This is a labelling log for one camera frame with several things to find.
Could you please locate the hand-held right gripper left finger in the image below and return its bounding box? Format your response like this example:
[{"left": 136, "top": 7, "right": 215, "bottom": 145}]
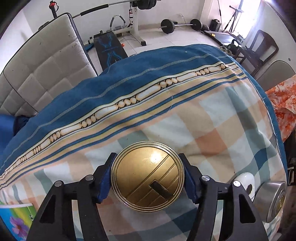
[{"left": 26, "top": 152, "right": 118, "bottom": 241}]

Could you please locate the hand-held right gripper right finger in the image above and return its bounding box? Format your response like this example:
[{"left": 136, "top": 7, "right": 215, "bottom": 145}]
[{"left": 178, "top": 153, "right": 270, "bottom": 241}]

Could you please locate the round gold tin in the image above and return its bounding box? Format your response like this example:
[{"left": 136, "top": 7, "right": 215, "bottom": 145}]
[{"left": 110, "top": 141, "right": 185, "bottom": 212}]

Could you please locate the cardboard box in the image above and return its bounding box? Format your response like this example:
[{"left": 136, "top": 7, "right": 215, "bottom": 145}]
[{"left": 0, "top": 203, "right": 37, "bottom": 241}]

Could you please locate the small white oval container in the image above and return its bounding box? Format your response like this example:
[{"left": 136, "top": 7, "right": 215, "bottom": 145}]
[{"left": 233, "top": 173, "right": 256, "bottom": 202}]

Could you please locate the round silver tin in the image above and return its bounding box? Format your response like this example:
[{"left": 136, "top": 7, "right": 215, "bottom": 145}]
[{"left": 253, "top": 181, "right": 287, "bottom": 224}]

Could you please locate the checkered tablecloth with blue border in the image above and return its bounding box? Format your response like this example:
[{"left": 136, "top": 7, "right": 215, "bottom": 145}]
[{"left": 0, "top": 44, "right": 288, "bottom": 241}]

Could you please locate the dark blue cloth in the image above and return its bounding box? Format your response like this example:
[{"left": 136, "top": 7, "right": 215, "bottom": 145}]
[{"left": 13, "top": 115, "right": 33, "bottom": 135}]

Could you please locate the orange floral cloth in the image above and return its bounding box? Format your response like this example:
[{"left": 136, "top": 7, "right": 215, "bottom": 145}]
[{"left": 265, "top": 75, "right": 296, "bottom": 142}]

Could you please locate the white quilted chair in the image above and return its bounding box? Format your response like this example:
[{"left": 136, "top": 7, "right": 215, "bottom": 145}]
[{"left": 0, "top": 13, "right": 99, "bottom": 116}]

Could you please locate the black weight bench blue pattern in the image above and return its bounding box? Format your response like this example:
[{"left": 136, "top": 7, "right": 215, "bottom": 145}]
[{"left": 94, "top": 31, "right": 129, "bottom": 69}]

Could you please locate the grey chair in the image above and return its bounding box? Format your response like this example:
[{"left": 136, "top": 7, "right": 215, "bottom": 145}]
[{"left": 254, "top": 60, "right": 296, "bottom": 92}]

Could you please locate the black kettlebell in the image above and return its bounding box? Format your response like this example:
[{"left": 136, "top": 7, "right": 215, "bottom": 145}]
[{"left": 228, "top": 39, "right": 240, "bottom": 55}]

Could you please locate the treadmill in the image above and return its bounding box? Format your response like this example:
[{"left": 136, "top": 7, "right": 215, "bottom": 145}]
[{"left": 203, "top": 30, "right": 244, "bottom": 47}]

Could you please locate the dark wooden chair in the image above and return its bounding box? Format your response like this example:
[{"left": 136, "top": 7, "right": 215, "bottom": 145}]
[{"left": 233, "top": 30, "right": 279, "bottom": 75}]

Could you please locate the short barbell with black plates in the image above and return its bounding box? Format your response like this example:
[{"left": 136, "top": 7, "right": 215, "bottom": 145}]
[{"left": 161, "top": 19, "right": 202, "bottom": 35}]

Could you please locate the grey ab trainer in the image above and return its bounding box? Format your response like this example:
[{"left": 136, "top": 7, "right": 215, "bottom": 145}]
[{"left": 110, "top": 15, "right": 126, "bottom": 32}]

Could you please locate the white barbell rack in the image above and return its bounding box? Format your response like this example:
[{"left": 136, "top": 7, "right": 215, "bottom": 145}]
[{"left": 50, "top": 0, "right": 147, "bottom": 50}]

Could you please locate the black tripod stand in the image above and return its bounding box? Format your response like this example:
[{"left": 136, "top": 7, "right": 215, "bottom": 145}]
[{"left": 222, "top": 6, "right": 244, "bottom": 33}]

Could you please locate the long barbell with black plates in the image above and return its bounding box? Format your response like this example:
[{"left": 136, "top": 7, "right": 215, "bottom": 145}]
[{"left": 72, "top": 0, "right": 162, "bottom": 18}]

